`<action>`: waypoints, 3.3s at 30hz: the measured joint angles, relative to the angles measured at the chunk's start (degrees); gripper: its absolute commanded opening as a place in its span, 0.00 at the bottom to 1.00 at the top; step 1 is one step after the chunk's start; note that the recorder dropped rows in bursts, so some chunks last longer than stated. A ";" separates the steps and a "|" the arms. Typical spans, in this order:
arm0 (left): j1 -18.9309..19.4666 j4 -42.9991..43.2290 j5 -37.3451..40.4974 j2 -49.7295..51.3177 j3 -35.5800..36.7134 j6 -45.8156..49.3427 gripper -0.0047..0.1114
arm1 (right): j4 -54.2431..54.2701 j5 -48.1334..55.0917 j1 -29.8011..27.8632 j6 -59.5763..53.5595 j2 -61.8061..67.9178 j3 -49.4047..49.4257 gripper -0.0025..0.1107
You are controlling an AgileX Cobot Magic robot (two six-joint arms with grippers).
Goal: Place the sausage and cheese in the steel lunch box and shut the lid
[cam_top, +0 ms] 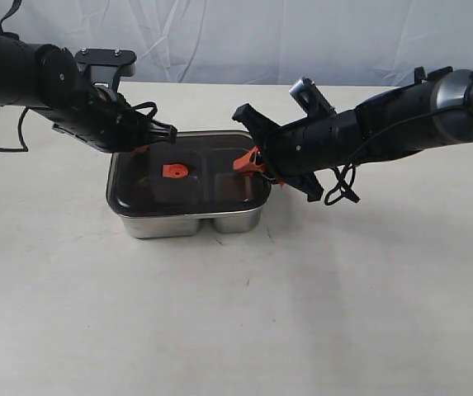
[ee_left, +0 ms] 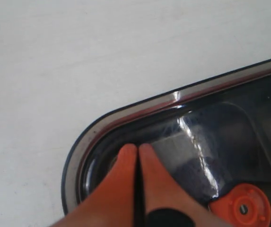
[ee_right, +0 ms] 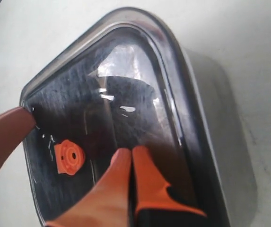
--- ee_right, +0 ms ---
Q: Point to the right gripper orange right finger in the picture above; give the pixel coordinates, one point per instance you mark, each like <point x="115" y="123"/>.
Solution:
<point x="158" y="204"/>

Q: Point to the steel two-compartment lunch box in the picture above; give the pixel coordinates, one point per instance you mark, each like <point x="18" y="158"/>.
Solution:
<point x="217" y="156"/>

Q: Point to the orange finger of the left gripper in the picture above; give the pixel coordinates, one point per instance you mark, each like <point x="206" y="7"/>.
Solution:
<point x="15" y="125"/>

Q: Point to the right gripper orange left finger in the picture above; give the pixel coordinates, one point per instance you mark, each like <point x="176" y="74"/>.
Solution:
<point x="106" y="205"/>

